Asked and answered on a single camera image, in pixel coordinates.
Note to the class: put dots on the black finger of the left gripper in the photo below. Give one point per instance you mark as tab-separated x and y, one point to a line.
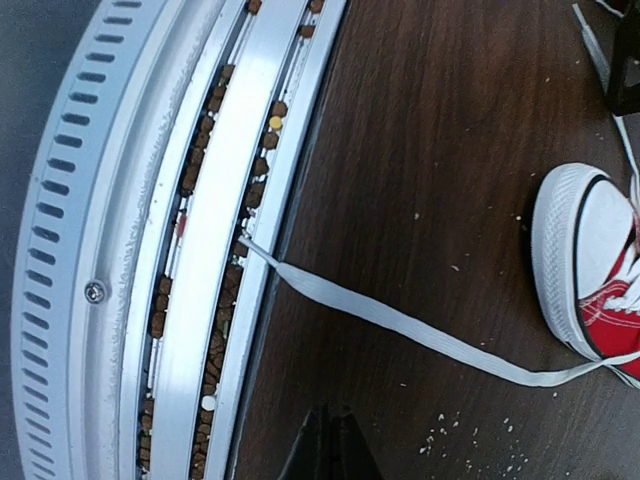
623	95

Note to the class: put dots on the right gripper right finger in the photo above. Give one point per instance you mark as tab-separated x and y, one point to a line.
350	456

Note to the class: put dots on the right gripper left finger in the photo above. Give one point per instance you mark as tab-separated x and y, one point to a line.
309	457

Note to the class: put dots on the red canvas sneaker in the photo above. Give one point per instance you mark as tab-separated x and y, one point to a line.
585	259

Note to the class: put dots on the aluminium front rail frame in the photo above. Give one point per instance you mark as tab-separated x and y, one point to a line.
175	137

